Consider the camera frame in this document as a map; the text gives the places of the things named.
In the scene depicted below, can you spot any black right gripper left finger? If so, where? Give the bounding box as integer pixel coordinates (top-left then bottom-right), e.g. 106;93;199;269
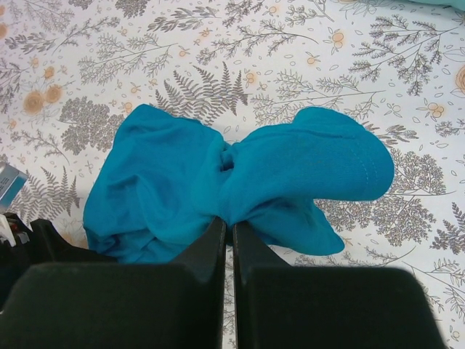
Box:
1;218;226;348

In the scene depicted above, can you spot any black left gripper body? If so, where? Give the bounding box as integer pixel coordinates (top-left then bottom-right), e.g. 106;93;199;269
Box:
0;161;110;313

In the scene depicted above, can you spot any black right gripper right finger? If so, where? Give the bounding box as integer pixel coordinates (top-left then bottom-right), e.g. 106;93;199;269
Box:
232;222;444;348

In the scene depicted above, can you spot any blue t shirt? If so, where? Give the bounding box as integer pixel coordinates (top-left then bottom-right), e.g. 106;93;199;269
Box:
84;105;395;263

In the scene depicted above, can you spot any floral patterned table mat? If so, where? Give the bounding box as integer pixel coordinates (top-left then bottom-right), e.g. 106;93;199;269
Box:
1;0;464;348

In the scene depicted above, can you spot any folded mint green t shirt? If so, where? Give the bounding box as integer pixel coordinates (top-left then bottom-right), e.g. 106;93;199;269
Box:
411;0;465;11

